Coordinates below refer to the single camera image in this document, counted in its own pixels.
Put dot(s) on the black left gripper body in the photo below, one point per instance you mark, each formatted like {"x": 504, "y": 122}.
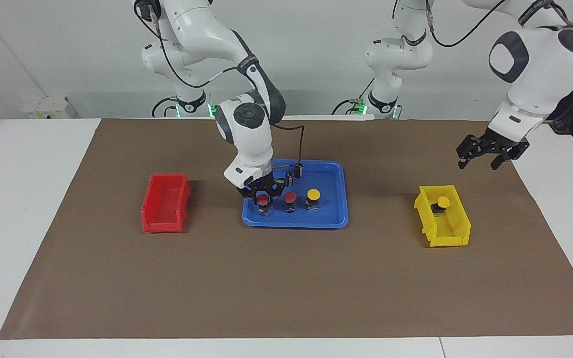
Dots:
{"x": 508, "y": 146}

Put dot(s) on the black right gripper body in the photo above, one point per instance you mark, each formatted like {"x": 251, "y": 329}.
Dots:
{"x": 259, "y": 185}

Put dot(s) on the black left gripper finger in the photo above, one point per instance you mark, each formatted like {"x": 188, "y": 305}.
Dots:
{"x": 470, "y": 148}
{"x": 503, "y": 158}

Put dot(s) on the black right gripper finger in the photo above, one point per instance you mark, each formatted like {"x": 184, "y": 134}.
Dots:
{"x": 275, "y": 191}
{"x": 252, "y": 199}

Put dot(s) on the red push button switch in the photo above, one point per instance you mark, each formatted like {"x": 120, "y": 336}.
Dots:
{"x": 290, "y": 197}
{"x": 263, "y": 200}

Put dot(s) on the yellow push button switch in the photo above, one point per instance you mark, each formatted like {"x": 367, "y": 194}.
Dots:
{"x": 313, "y": 194}
{"x": 443, "y": 202}

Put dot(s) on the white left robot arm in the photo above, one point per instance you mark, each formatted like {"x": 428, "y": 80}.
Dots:
{"x": 540, "y": 64}

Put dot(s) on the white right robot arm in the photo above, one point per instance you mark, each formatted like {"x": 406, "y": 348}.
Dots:
{"x": 246, "y": 119}

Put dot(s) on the blue plastic tray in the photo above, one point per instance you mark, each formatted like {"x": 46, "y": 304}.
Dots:
{"x": 329, "y": 215}

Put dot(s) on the small black cylinder capacitor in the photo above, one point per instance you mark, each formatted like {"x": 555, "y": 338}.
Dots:
{"x": 298, "y": 170}
{"x": 290, "y": 181}

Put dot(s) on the red plastic storage bin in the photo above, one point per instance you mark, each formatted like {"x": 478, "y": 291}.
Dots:
{"x": 164, "y": 204}

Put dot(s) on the yellow plastic storage bin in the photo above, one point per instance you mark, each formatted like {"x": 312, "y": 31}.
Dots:
{"x": 448, "y": 233}

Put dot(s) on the brown paper table mat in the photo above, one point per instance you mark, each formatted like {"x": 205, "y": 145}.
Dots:
{"x": 286, "y": 288}

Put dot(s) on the small white box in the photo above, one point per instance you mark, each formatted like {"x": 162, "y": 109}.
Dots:
{"x": 45, "y": 107}

